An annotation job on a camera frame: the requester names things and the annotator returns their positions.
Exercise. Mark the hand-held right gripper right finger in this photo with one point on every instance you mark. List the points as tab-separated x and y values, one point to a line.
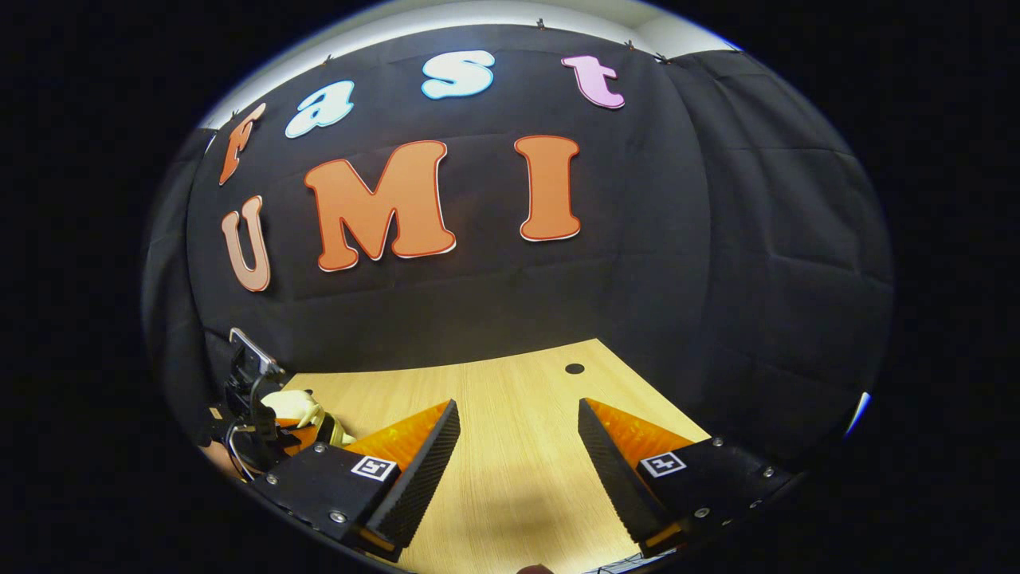
617	478

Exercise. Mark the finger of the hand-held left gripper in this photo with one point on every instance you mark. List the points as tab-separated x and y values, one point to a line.
296	438

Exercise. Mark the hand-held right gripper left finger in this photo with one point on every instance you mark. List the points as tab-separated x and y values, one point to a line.
418	478

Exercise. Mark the black backdrop cloth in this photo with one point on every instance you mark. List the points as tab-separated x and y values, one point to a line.
677	279

